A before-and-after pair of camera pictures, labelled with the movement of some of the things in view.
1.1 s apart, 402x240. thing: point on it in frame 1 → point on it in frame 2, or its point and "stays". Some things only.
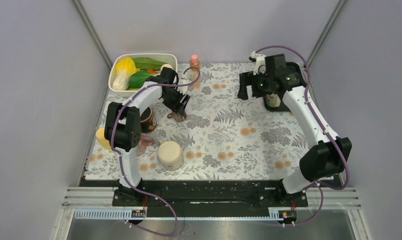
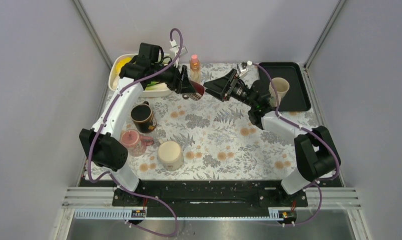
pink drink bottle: (194, 62) stays
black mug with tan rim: (148, 123) stays
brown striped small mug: (176, 117) → (199, 89)
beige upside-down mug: (170, 155) stays
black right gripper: (248, 78) → (224, 87)
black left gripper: (177, 106) → (180, 84)
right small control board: (286, 214) stays
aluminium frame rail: (90, 198) stays
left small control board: (138, 213) stays
